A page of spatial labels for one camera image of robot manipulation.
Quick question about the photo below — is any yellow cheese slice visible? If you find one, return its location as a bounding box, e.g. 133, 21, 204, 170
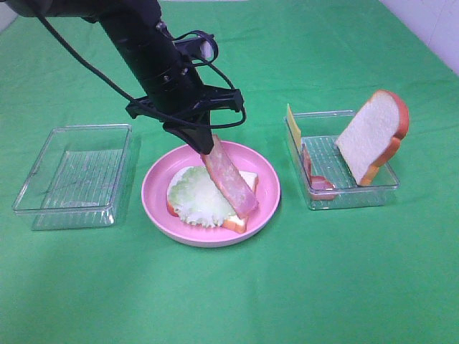
287, 103, 302, 152

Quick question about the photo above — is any clear plastic left container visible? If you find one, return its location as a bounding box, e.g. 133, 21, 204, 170
12, 124, 137, 231

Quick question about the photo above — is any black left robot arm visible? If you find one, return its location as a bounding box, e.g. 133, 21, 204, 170
6, 1, 245, 155

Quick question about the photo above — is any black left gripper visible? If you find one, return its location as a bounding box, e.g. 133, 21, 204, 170
126, 61, 245, 155

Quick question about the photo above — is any green tablecloth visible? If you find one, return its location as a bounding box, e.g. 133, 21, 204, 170
1, 1, 458, 343

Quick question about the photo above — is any clear plastic container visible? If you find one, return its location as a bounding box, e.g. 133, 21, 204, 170
284, 110, 399, 210
12, 124, 137, 231

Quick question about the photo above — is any clear plastic right container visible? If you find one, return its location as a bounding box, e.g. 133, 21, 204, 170
284, 110, 399, 210

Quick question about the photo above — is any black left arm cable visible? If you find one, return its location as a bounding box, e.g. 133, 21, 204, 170
32, 6, 247, 130

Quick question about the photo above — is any pink round plate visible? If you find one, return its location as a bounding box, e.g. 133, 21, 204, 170
141, 140, 281, 248

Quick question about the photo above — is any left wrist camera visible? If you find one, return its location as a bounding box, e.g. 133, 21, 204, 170
172, 30, 219, 66

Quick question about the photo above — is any toast bread slice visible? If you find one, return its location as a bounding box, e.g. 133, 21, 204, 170
166, 166, 260, 234
335, 90, 410, 186

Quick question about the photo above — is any green lettuce leaf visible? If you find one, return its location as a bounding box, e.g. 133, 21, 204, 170
169, 166, 238, 228

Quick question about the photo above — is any bacon strip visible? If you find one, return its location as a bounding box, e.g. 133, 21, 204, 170
201, 134, 258, 219
302, 143, 336, 201

